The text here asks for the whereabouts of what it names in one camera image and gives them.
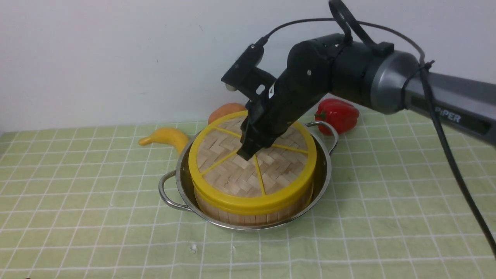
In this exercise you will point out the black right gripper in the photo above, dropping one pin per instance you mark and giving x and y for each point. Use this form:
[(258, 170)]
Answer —
[(295, 91)]

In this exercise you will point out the woven bamboo steamer lid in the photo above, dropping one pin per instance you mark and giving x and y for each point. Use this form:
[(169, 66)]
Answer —
[(274, 179)]

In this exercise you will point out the bamboo steamer basket yellow rim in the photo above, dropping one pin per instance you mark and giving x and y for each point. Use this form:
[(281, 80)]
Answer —
[(252, 217)]

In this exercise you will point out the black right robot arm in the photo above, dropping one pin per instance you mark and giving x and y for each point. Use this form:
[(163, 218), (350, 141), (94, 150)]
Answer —
[(352, 71)]

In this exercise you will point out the orange round fruit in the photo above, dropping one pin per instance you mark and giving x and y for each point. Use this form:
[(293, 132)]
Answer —
[(224, 110)]

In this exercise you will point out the yellow banana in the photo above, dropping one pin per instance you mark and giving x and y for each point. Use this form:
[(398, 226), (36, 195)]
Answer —
[(168, 136)]

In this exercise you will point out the red bell pepper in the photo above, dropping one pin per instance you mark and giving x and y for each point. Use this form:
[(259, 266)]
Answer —
[(341, 115)]

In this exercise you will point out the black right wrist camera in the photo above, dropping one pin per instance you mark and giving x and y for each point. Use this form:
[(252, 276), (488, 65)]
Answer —
[(245, 76)]

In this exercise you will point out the stainless steel two-handled pot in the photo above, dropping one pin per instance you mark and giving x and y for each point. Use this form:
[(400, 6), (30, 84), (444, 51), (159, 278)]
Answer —
[(185, 186)]

